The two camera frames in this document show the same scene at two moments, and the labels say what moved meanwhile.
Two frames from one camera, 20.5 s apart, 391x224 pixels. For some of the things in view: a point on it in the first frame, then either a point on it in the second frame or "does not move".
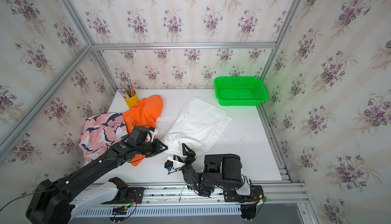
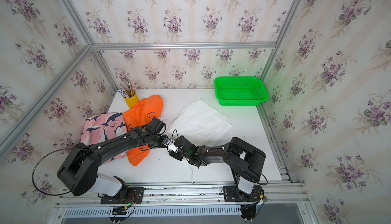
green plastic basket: x=240 y=91 does not move
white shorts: x=199 y=123 does not move
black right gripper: x=191 y=156 to x=175 y=155
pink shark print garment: x=100 y=132 does not move
